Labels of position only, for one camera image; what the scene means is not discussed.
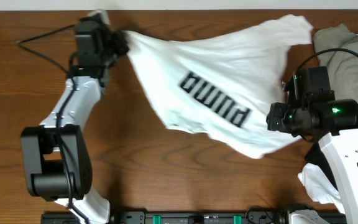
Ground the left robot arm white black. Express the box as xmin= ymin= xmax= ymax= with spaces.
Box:
xmin=20 ymin=9 xmax=129 ymax=223

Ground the white Puma t-shirt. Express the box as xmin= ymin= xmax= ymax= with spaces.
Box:
xmin=126 ymin=14 xmax=313 ymax=159

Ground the white garment bottom right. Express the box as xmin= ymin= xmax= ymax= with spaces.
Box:
xmin=298 ymin=163 xmax=345 ymax=214

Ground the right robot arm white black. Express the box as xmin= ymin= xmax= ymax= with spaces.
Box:
xmin=267 ymin=100 xmax=358 ymax=223

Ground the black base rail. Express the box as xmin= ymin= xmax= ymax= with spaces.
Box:
xmin=40 ymin=208 xmax=347 ymax=224

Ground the grey garment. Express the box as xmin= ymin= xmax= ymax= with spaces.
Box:
xmin=313 ymin=24 xmax=358 ymax=103

